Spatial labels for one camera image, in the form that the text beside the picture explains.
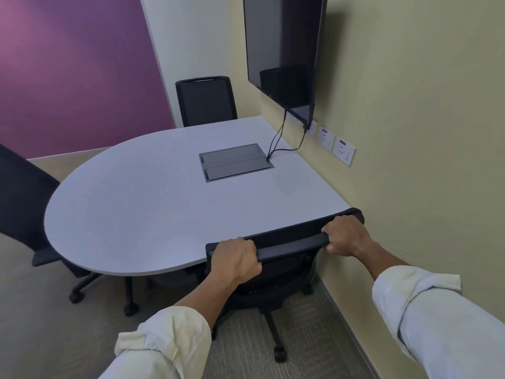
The person's right hand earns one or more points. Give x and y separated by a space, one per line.
347 236

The person's left hand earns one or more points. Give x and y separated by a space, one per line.
234 262

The black mesh office chair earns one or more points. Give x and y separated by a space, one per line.
284 240
23 201
205 102

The person's left forearm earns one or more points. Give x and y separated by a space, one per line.
209 299

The person's right forearm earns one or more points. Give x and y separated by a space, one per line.
378 258

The white oval meeting table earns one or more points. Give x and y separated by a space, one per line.
158 217

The person's left white sleeve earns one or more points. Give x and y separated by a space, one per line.
158 347

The person's white sleeve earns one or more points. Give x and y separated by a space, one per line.
434 319
158 347

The person's right white sleeve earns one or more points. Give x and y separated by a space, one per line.
434 319

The small white socket plate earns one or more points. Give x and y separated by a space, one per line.
314 131
343 151
326 140

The black wall-mounted television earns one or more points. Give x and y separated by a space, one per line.
284 43

